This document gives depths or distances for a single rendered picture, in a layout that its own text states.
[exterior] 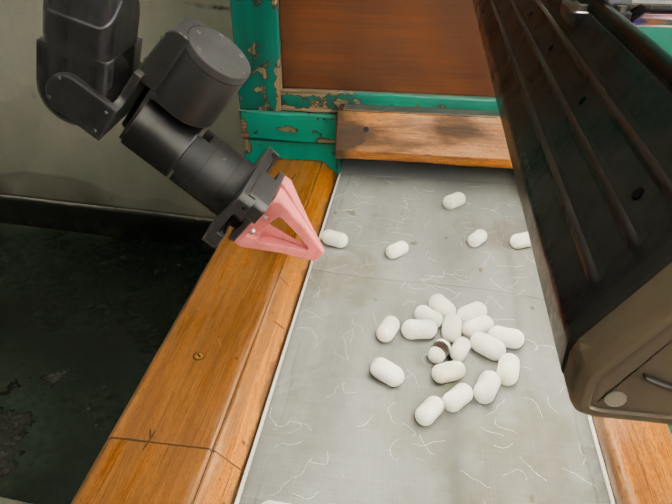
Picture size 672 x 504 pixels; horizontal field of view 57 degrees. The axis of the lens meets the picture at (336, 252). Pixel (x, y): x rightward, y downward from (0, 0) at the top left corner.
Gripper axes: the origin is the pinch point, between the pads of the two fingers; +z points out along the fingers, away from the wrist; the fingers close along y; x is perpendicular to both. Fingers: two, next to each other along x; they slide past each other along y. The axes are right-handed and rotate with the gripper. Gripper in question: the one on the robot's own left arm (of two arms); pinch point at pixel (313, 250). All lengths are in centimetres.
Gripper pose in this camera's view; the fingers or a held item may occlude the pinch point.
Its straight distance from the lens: 58.6
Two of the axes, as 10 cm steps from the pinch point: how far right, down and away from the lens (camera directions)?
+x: -6.3, 5.9, 5.0
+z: 7.6, 6.0, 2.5
